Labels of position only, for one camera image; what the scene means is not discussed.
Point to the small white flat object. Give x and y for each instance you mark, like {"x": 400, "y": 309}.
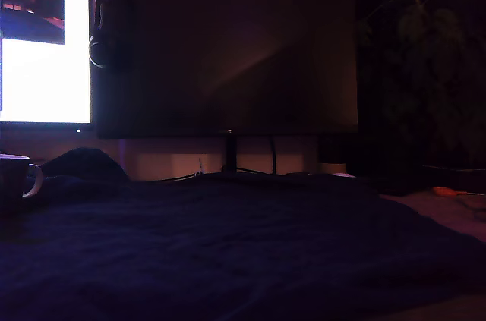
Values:
{"x": 344, "y": 175}

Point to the lit computer monitor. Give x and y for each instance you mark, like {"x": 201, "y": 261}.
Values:
{"x": 45, "y": 78}

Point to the black headphones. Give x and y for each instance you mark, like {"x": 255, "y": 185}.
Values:
{"x": 112, "y": 25}

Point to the blue cloth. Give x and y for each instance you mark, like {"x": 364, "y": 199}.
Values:
{"x": 228, "y": 252}

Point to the pale round container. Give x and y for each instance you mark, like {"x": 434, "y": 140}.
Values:
{"x": 332, "y": 168}

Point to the dark computer monitor on stand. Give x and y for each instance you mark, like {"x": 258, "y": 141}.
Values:
{"x": 228, "y": 59}

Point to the leafy house plant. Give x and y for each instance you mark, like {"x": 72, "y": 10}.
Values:
{"x": 421, "y": 51}

